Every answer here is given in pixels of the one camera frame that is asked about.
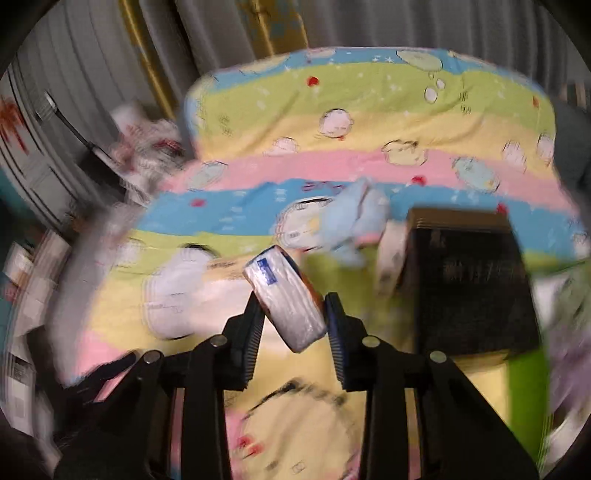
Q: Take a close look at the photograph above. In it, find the blue plush toy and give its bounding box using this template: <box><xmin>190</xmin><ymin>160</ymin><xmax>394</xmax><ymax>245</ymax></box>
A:
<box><xmin>318</xmin><ymin>179</ymin><xmax>393</xmax><ymax>269</ymax></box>

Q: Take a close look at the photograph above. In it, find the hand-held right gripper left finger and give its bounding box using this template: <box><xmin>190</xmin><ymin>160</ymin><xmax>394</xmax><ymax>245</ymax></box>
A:
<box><xmin>53</xmin><ymin>291</ymin><xmax>269</xmax><ymax>480</ymax></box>

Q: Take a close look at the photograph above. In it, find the printed cartoon blanket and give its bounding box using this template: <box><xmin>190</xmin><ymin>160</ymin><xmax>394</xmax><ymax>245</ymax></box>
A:
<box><xmin>53</xmin><ymin>46</ymin><xmax>588</xmax><ymax>480</ymax></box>

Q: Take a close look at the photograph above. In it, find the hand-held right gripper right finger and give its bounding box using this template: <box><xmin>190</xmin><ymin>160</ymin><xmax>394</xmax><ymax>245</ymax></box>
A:
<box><xmin>323</xmin><ymin>292</ymin><xmax>542</xmax><ymax>480</ymax></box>

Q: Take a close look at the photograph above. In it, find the light purple cloth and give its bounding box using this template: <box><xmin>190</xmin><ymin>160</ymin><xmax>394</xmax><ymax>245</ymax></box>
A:
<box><xmin>538</xmin><ymin>318</ymin><xmax>589</xmax><ymax>418</ymax></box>

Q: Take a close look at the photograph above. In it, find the white tissue pack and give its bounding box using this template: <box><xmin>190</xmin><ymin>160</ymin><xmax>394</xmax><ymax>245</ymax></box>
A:
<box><xmin>242</xmin><ymin>246</ymin><xmax>328</xmax><ymax>355</ymax></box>

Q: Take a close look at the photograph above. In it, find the grey curtain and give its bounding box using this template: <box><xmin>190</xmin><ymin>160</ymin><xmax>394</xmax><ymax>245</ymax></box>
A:
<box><xmin>175</xmin><ymin>0</ymin><xmax>580</xmax><ymax>90</ymax></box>

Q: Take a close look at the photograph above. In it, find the white and red cloth pile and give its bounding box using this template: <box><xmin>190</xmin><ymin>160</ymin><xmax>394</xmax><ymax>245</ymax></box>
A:
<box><xmin>107</xmin><ymin>104</ymin><xmax>188</xmax><ymax>188</ymax></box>

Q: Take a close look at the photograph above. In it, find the black and gold tin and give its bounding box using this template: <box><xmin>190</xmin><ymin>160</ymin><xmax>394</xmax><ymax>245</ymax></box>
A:
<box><xmin>396</xmin><ymin>207</ymin><xmax>542</xmax><ymax>359</ymax></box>

